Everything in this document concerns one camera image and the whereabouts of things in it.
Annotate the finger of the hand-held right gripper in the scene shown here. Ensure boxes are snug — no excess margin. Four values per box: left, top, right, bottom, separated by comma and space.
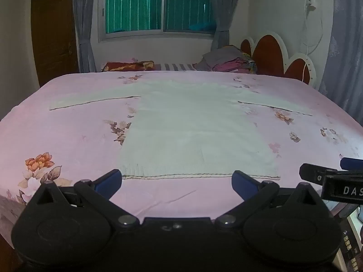
340, 157, 363, 172
299, 163, 338, 183

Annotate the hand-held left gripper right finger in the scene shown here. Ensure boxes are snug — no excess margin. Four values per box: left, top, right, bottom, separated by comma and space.
215, 170, 330, 229

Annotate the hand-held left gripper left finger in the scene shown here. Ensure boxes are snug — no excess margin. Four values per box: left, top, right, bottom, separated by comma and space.
27, 169, 140, 229

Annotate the white knit sweater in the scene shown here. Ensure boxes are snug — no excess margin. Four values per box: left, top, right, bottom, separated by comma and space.
49, 80, 313, 181

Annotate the pile of folded clothes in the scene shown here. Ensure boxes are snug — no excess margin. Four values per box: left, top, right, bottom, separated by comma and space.
194, 45, 258, 75

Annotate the grey device with buttons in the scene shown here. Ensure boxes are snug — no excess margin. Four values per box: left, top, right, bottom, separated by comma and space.
330, 203, 363, 272

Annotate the pink floral bedsheet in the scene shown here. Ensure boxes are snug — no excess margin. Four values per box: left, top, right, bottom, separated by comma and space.
0, 70, 363, 247

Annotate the red patterned pillow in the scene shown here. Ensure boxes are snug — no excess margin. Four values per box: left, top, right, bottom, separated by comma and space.
101, 61, 156, 72

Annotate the red and white headboard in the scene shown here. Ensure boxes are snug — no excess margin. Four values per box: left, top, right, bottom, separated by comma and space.
240, 31, 317, 87

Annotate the grey striped pillow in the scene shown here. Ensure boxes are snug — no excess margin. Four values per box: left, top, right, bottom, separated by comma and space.
155, 63, 197, 71

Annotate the brown wooden door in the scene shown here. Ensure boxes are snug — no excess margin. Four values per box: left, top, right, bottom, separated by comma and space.
30, 0, 79, 88

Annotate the grey curtain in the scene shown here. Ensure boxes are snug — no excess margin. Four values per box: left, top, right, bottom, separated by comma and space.
71, 0, 106, 73
208, 0, 245, 55

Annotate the window with green blind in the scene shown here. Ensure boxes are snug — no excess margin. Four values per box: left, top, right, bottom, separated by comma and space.
98, 0, 218, 42

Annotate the lilac patterned wall drape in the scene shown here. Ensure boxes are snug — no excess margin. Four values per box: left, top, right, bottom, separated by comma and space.
318, 0, 363, 121

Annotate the white charger cable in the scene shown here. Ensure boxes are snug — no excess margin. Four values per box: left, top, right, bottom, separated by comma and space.
300, 6, 324, 85

